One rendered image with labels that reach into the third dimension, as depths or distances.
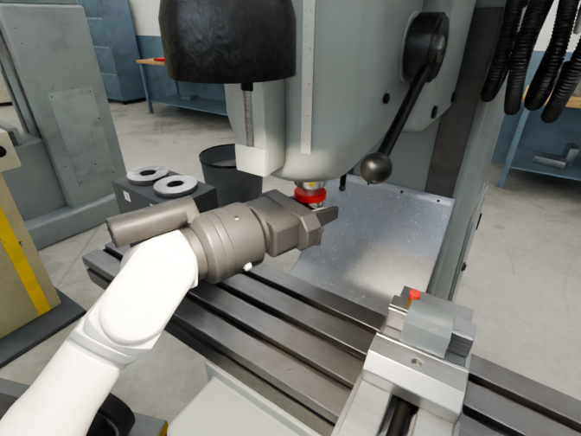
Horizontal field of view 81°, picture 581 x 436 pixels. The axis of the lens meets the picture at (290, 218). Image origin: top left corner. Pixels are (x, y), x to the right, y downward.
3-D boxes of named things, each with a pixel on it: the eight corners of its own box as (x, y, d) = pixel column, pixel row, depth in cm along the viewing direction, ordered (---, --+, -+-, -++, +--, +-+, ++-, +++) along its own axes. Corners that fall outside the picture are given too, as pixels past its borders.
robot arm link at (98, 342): (210, 257, 36) (131, 381, 31) (188, 259, 44) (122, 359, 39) (157, 222, 34) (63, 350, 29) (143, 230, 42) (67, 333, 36)
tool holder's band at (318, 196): (328, 203, 48) (328, 196, 47) (294, 203, 48) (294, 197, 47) (324, 189, 52) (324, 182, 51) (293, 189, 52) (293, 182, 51)
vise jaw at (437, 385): (455, 426, 42) (463, 407, 40) (360, 378, 47) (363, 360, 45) (462, 387, 46) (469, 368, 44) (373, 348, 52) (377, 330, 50)
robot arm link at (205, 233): (245, 276, 40) (147, 321, 34) (215, 275, 49) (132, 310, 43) (213, 184, 39) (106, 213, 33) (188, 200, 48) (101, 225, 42)
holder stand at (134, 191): (185, 282, 75) (169, 201, 65) (130, 247, 86) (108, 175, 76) (225, 255, 83) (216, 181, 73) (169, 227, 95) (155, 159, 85)
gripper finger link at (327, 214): (334, 219, 52) (303, 232, 49) (335, 201, 50) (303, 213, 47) (341, 223, 51) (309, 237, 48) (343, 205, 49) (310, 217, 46)
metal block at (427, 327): (439, 368, 47) (450, 339, 44) (396, 349, 50) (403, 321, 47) (446, 342, 51) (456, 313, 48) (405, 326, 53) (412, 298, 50)
